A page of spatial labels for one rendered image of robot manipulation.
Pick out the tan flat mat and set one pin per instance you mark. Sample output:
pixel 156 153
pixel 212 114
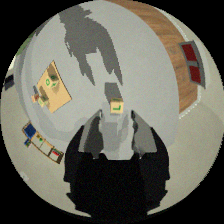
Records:
pixel 58 95

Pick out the wooden letter block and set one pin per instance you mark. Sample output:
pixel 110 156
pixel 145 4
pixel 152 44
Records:
pixel 35 97
pixel 116 105
pixel 51 81
pixel 43 100

